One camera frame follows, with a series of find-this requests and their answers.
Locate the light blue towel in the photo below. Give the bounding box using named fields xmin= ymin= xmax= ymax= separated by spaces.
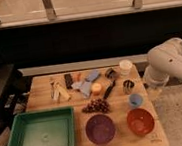
xmin=72 ymin=69 xmax=101 ymax=98

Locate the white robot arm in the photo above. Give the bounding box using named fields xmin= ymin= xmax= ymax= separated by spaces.
xmin=143 ymin=37 xmax=182 ymax=88

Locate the small orange item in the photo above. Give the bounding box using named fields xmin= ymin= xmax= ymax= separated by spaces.
xmin=73 ymin=72 xmax=81 ymax=82

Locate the orange cylinder block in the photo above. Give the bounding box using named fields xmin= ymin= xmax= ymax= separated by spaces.
xmin=91 ymin=83 xmax=103 ymax=95

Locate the black rectangular block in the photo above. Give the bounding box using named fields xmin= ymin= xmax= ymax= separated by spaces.
xmin=64 ymin=73 xmax=74 ymax=89

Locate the bunch of dark grapes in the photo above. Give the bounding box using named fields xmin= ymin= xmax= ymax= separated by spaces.
xmin=82 ymin=99 xmax=110 ymax=113

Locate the white cup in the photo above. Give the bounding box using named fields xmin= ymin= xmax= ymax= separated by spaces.
xmin=119 ymin=60 xmax=133 ymax=76

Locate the beige wooden utensil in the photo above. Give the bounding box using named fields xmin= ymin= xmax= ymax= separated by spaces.
xmin=52 ymin=83 xmax=71 ymax=101

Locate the dark metal cup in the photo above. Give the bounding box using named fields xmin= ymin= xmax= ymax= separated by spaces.
xmin=122 ymin=80 xmax=135 ymax=94

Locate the silver metal utensil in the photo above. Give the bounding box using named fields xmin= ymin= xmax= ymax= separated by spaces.
xmin=49 ymin=80 xmax=55 ymax=99

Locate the wooden board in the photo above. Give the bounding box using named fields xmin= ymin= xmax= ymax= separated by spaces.
xmin=27 ymin=66 xmax=170 ymax=146

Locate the small blue cup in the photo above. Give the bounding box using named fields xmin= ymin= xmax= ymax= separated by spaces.
xmin=128 ymin=94 xmax=143 ymax=108

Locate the purple bowl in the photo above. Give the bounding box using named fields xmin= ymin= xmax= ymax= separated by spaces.
xmin=85 ymin=114 xmax=116 ymax=145

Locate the red bowl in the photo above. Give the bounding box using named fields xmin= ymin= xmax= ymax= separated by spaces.
xmin=127 ymin=108 xmax=155 ymax=137

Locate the green plastic tray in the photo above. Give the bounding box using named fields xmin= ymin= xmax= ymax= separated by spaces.
xmin=7 ymin=107 xmax=76 ymax=146

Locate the black equipment on left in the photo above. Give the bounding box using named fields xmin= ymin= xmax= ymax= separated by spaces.
xmin=0 ymin=64 xmax=27 ymax=135

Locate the black handled utensil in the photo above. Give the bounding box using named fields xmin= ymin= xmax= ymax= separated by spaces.
xmin=103 ymin=80 xmax=116 ymax=100

